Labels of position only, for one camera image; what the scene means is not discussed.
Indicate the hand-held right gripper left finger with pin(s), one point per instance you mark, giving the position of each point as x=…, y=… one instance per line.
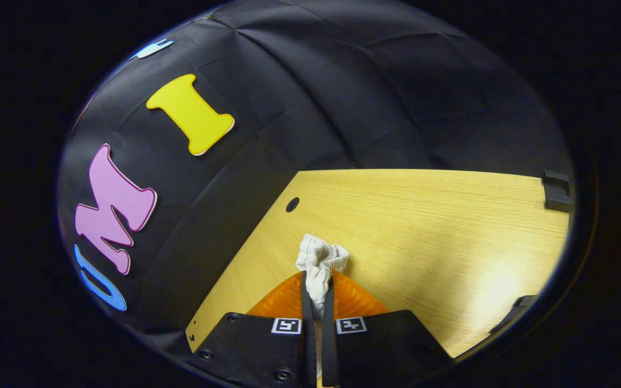
x=256, y=350

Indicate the black angled bracket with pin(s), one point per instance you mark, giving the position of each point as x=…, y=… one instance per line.
x=516, y=310

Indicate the white jeans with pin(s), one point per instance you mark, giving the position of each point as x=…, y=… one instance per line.
x=318, y=258

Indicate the black backdrop cloth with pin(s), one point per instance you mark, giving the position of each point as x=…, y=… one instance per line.
x=316, y=97

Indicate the black c-shaped bracket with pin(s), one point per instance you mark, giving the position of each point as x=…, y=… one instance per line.
x=557, y=202

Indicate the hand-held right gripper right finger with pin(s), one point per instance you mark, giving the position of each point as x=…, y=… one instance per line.
x=386, y=350

